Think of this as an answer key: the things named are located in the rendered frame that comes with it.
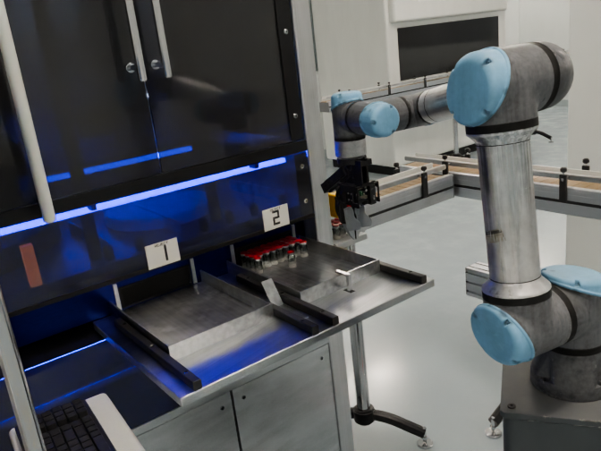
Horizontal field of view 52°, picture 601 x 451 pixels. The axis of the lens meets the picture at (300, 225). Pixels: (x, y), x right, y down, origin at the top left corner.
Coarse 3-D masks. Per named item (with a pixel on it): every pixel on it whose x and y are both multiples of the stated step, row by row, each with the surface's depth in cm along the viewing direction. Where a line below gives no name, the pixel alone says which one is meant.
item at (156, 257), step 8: (168, 240) 149; (176, 240) 150; (152, 248) 147; (160, 248) 148; (168, 248) 149; (176, 248) 151; (152, 256) 147; (160, 256) 148; (168, 256) 150; (176, 256) 151; (152, 264) 147; (160, 264) 149
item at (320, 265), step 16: (320, 256) 174; (336, 256) 171; (352, 256) 166; (368, 256) 161; (240, 272) 165; (272, 272) 166; (288, 272) 165; (304, 272) 164; (320, 272) 162; (352, 272) 153; (368, 272) 156; (288, 288) 147; (304, 288) 153; (320, 288) 147; (336, 288) 150
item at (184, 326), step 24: (192, 288) 162; (216, 288) 159; (240, 288) 149; (120, 312) 145; (144, 312) 150; (168, 312) 149; (192, 312) 147; (216, 312) 145; (240, 312) 144; (264, 312) 138; (168, 336) 136; (192, 336) 127; (216, 336) 131
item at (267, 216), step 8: (272, 208) 166; (280, 208) 168; (264, 216) 165; (272, 216) 167; (280, 216) 168; (288, 216) 170; (264, 224) 165; (272, 224) 167; (280, 224) 169; (288, 224) 170
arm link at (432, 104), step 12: (552, 48) 99; (564, 60) 98; (564, 72) 98; (444, 84) 129; (564, 84) 99; (408, 96) 138; (420, 96) 134; (432, 96) 130; (444, 96) 126; (564, 96) 102; (408, 108) 135; (420, 108) 134; (432, 108) 130; (444, 108) 127; (420, 120) 136; (432, 120) 133; (444, 120) 132
